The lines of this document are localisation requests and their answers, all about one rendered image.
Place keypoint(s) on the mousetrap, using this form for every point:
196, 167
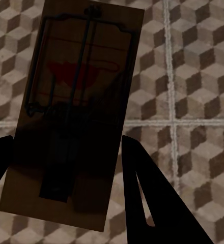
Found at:
71, 120

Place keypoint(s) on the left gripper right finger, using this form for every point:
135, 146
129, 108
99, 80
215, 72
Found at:
174, 222

